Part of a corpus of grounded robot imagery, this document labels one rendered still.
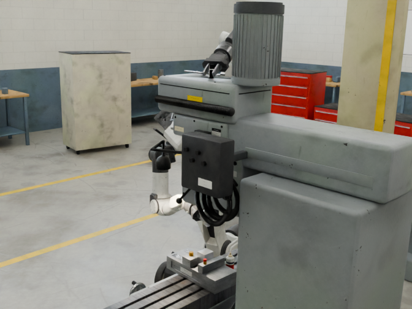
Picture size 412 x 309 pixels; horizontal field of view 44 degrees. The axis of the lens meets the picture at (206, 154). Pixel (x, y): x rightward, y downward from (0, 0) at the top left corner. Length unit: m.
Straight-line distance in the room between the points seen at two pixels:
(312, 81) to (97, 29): 5.12
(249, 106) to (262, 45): 0.27
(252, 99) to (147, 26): 9.74
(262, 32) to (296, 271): 0.90
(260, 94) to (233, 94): 0.17
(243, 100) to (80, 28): 8.84
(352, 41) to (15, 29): 7.32
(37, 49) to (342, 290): 9.03
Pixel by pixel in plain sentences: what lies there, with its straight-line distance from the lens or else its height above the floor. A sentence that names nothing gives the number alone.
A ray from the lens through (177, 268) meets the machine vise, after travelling 2.61.
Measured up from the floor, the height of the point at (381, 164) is 1.70.
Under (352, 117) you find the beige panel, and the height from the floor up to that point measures 1.48.
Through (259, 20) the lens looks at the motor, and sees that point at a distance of 2.03.
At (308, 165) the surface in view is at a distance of 1.90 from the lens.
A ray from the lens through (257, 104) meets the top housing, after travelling 2.17.
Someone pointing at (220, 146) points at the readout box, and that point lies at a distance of 1.80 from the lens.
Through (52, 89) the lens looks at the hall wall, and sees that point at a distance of 10.51.
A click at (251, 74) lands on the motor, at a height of 1.94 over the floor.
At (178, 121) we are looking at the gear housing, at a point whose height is 1.70.
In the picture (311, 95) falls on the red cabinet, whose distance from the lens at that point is 7.56.
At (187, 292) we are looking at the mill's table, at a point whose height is 0.92.
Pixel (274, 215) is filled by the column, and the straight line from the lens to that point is 1.89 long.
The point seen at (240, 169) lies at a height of 1.55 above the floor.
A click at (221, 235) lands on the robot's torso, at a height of 0.81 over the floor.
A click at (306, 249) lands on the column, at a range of 1.85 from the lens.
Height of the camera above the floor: 2.14
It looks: 15 degrees down
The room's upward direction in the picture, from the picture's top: 1 degrees clockwise
